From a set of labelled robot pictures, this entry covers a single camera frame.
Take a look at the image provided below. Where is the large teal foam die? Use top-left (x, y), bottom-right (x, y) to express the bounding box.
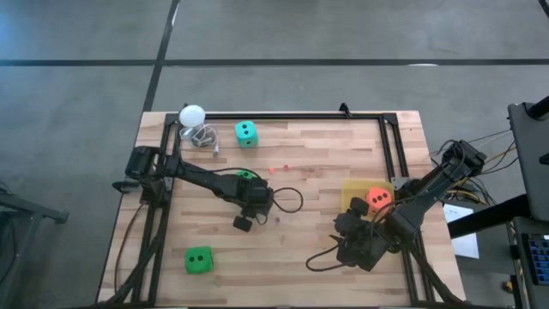
top-left (233, 120), bottom-right (260, 150)

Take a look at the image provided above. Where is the yellow translucent plastic tray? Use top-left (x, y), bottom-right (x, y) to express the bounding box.
top-left (341, 179), bottom-right (395, 224)

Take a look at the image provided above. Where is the white paper sheet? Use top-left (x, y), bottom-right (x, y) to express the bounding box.
top-left (443, 203), bottom-right (480, 260)

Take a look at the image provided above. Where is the black keyboard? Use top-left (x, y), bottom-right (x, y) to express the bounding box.
top-left (528, 233), bottom-right (549, 288)

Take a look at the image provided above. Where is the grey metal rack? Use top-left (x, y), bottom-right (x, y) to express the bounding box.
top-left (0, 187), bottom-right (70, 309)

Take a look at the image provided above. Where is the white coiled cable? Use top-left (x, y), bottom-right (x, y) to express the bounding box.
top-left (179, 123), bottom-right (221, 158)

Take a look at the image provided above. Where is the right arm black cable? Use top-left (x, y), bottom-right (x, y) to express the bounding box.
top-left (305, 243), bottom-right (345, 273)

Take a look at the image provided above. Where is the black wire bundle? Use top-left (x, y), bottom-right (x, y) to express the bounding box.
top-left (428, 128), bottom-right (520, 203)

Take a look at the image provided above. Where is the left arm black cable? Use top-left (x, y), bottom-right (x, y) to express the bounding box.
top-left (179, 165), bottom-right (305, 215)

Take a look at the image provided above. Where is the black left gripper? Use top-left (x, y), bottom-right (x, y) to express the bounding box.
top-left (233, 175), bottom-right (275, 233)

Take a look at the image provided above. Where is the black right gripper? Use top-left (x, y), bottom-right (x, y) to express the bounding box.
top-left (333, 196), bottom-right (389, 272)

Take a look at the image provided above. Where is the black metal table frame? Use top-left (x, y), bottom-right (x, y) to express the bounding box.
top-left (100, 111), bottom-right (464, 309)

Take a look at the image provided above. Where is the white mushroom lamp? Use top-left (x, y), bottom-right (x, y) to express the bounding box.
top-left (178, 104), bottom-right (207, 129)

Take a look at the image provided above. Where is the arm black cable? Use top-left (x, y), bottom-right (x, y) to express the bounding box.
top-left (305, 243), bottom-right (345, 273)
top-left (179, 165), bottom-right (305, 215)

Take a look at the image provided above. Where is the large orange foam die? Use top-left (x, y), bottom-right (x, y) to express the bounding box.
top-left (366, 186), bottom-right (393, 214)

